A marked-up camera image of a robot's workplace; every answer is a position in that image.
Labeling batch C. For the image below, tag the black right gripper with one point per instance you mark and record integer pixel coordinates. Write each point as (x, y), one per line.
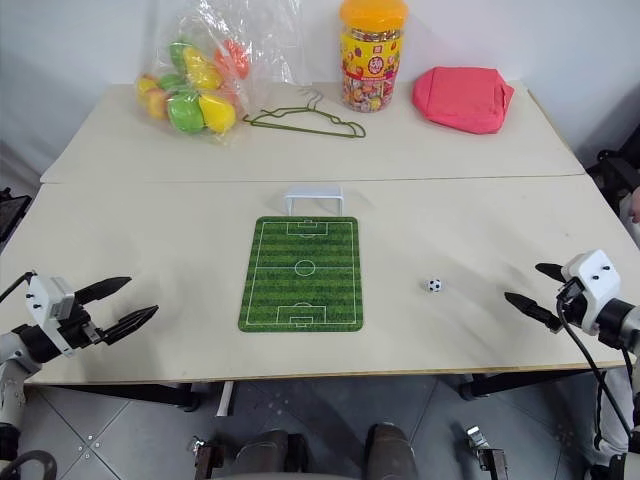
(572, 302)

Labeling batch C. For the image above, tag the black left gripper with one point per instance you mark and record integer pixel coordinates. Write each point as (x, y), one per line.
(80, 332)

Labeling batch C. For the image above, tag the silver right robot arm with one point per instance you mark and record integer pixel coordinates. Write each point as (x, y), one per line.
(614, 322)

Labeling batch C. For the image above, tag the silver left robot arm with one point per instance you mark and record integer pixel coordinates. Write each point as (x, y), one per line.
(11, 350)

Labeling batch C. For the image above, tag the small soccer ball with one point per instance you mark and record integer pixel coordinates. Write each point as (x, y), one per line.
(434, 285)

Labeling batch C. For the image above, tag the green soccer field mat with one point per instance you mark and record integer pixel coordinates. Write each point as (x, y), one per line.
(302, 272)

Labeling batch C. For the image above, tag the black equipment stand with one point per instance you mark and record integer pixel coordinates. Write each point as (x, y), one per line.
(617, 172)

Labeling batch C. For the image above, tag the black flat device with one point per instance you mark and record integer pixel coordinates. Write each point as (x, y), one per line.
(11, 212)

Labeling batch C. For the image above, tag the white table leg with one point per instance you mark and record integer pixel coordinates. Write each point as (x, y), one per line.
(226, 399)

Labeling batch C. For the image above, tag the green toy fruit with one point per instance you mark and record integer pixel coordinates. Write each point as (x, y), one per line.
(178, 54)
(184, 114)
(171, 81)

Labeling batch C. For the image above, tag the yellow-red toy apple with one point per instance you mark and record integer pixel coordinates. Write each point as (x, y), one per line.
(146, 86)
(157, 104)

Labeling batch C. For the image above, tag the folded pink cloth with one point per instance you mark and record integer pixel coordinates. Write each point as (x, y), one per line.
(460, 100)

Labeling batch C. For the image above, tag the yellow toy pear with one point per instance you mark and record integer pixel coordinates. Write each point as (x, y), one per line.
(218, 113)
(201, 70)

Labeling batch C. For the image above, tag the dark rounded shape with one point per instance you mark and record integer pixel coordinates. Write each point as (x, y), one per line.
(391, 452)

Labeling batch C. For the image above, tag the white miniature goal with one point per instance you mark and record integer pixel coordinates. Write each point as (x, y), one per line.
(314, 194)

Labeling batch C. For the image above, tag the orange toy fruit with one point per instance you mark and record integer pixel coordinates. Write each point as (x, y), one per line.
(233, 59)

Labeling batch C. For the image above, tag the candy jar with orange lid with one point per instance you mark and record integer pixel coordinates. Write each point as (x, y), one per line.
(372, 60)

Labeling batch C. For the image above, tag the clear plastic bag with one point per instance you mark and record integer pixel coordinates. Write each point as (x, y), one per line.
(260, 55)

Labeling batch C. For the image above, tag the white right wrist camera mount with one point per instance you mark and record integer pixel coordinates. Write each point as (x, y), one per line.
(597, 280)

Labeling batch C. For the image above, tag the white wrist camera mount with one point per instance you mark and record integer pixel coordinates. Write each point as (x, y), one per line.
(44, 295)
(597, 280)

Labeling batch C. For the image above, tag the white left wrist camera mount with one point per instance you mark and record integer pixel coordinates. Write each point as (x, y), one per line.
(44, 295)

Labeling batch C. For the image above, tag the black table frame beam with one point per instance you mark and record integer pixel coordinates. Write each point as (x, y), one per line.
(520, 382)
(130, 395)

